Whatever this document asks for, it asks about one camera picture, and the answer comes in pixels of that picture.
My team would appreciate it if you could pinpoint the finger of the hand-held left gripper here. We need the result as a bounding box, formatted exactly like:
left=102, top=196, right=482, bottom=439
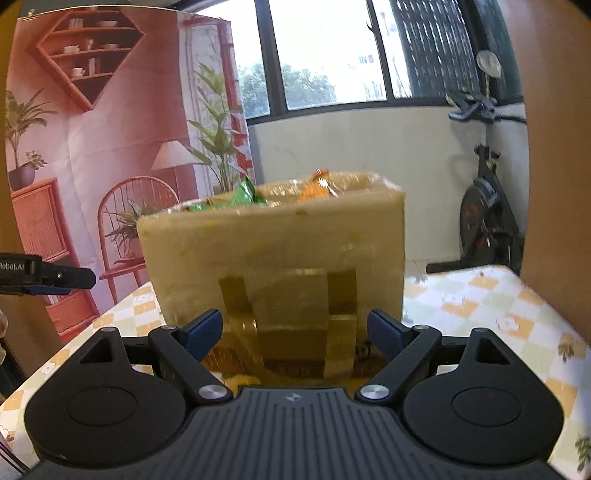
left=16, top=267, right=97, bottom=296

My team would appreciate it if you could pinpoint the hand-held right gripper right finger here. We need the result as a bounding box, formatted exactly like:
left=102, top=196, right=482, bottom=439
left=355, top=308, right=517, bottom=402

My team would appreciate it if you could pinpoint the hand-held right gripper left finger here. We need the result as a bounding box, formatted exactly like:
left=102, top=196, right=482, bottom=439
left=76, top=308, right=234, bottom=406

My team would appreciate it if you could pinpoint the cardboard box with plastic liner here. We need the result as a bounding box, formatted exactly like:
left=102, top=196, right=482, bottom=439
left=137, top=171, right=407, bottom=384

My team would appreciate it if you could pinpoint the green snack packet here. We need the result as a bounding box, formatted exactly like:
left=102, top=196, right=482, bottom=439
left=187, top=176, right=269, bottom=212

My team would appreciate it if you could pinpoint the checked floral tablecloth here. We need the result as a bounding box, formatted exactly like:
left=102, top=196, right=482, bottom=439
left=0, top=265, right=591, bottom=480

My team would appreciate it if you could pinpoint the black exercise bike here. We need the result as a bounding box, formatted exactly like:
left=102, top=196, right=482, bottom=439
left=426, top=90, right=527, bottom=275

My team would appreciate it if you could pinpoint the printed room backdrop cloth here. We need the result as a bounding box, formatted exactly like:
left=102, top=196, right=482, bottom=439
left=4, top=7, right=254, bottom=344

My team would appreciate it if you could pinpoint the wooden door panel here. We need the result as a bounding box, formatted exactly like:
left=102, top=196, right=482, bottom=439
left=499, top=0, right=591, bottom=342

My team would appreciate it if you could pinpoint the black framed window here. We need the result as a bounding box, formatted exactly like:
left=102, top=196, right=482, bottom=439
left=185, top=0, right=525, bottom=123

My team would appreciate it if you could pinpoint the white cloth bag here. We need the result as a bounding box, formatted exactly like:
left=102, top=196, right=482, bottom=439
left=476, top=50, right=503, bottom=77

